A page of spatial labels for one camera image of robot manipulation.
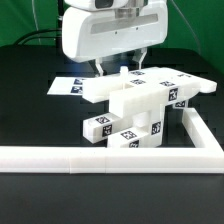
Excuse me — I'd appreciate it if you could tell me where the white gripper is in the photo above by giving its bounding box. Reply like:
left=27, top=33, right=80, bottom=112
left=62, top=3, right=167, bottom=76

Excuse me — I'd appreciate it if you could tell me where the white chair back frame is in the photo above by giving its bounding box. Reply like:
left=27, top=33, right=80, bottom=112
left=82, top=67, right=217, bottom=118

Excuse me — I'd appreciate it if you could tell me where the white chair seat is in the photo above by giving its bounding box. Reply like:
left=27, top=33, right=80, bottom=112
left=109, top=66, right=166, bottom=147

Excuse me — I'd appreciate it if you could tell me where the small white marker block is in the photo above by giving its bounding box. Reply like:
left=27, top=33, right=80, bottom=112
left=83, top=113, right=132, bottom=143

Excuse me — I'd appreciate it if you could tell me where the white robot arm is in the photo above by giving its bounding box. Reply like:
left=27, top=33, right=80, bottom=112
left=62, top=0, right=168, bottom=75

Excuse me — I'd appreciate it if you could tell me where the white marker base sheet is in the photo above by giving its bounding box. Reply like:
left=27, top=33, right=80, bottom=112
left=47, top=77, right=84, bottom=95

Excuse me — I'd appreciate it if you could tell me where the black cable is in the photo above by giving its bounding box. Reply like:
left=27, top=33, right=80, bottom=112
left=13, top=29, right=63, bottom=46

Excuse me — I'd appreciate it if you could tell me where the white U-shaped obstacle frame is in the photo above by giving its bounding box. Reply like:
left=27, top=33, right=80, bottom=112
left=0, top=108, right=224, bottom=174

